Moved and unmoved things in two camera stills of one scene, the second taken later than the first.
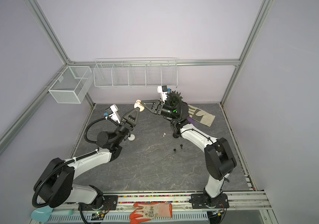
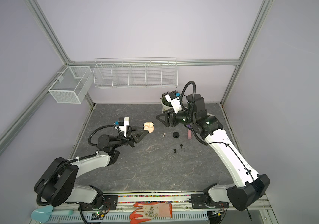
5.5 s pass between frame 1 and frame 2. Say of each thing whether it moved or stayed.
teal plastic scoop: stayed
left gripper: moved
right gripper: moved
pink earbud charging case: moved
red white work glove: stayed
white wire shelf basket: stayed
